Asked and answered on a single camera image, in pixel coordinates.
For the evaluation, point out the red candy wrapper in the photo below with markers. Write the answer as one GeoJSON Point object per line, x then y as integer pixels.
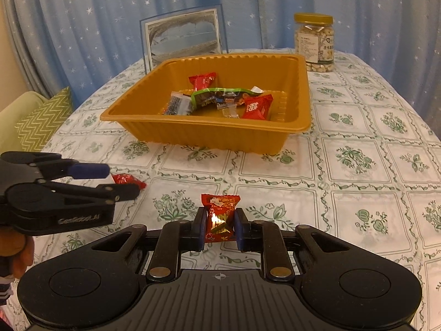
{"type": "Point", "coordinates": [125, 179]}

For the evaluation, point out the clear black seaweed packet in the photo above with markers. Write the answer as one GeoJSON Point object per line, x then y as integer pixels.
{"type": "Point", "coordinates": [179, 104]}

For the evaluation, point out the green zigzag cushion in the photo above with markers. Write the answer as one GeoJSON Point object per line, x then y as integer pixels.
{"type": "Point", "coordinates": [36, 129]}

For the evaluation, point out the person's left hand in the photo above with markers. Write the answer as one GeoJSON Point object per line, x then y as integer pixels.
{"type": "Point", "coordinates": [19, 249]}

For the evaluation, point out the green floral tablecloth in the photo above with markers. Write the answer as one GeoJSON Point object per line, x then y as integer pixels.
{"type": "Point", "coordinates": [367, 171]}

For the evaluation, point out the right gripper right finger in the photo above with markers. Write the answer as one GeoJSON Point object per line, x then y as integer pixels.
{"type": "Point", "coordinates": [265, 238]}

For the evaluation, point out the blue star curtain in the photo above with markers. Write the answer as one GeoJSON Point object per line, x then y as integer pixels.
{"type": "Point", "coordinates": [82, 44]}

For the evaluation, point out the glass sand picture frame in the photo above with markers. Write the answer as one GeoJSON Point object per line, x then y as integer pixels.
{"type": "Point", "coordinates": [183, 33]}

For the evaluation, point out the nut jar with gold lid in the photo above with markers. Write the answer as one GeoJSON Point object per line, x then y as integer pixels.
{"type": "Point", "coordinates": [314, 39]}

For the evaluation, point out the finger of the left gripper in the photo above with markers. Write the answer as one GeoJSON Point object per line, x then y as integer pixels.
{"type": "Point", "coordinates": [55, 193]}
{"type": "Point", "coordinates": [52, 170]}

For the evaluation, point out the yellow-green sofa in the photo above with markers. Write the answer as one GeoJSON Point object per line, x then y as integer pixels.
{"type": "Point", "coordinates": [19, 108]}

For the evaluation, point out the red gold snack packet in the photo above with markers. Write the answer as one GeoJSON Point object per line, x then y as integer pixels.
{"type": "Point", "coordinates": [220, 217]}

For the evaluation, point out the green silver snack bag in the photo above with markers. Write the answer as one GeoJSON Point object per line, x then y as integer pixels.
{"type": "Point", "coordinates": [222, 97]}

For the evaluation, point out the orange plastic tray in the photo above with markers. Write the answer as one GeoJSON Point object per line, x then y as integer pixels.
{"type": "Point", "coordinates": [141, 109]}

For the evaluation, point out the red square snack packet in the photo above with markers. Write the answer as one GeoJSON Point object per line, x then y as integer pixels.
{"type": "Point", "coordinates": [257, 108]}

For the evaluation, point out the small red candy packet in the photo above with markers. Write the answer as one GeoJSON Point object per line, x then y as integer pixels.
{"type": "Point", "coordinates": [202, 81]}

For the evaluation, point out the small tan caramel candy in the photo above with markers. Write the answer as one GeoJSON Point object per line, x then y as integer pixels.
{"type": "Point", "coordinates": [228, 110]}

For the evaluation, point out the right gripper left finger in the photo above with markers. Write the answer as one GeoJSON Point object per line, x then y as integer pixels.
{"type": "Point", "coordinates": [176, 238]}

